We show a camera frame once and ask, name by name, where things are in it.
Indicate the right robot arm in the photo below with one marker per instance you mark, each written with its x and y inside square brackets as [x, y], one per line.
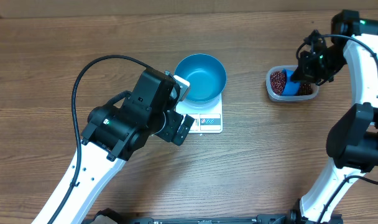
[352, 143]

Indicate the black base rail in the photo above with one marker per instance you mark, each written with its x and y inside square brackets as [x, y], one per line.
[110, 216]

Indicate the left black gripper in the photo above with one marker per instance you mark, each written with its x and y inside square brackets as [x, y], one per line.
[175, 120]

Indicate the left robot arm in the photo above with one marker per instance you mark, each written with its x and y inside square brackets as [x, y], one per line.
[114, 131]

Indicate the white digital kitchen scale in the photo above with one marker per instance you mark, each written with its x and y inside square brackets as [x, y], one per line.
[208, 116]

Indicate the clear plastic container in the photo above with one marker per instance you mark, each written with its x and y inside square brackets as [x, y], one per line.
[286, 99]

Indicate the red beans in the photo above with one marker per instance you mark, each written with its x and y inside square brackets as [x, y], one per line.
[278, 80]

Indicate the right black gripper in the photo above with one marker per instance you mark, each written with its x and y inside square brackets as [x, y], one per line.
[304, 74]

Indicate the blue plastic measuring scoop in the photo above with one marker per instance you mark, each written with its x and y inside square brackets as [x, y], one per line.
[291, 88]

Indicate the blue metal bowl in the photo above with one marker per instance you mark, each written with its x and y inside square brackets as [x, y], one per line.
[206, 75]

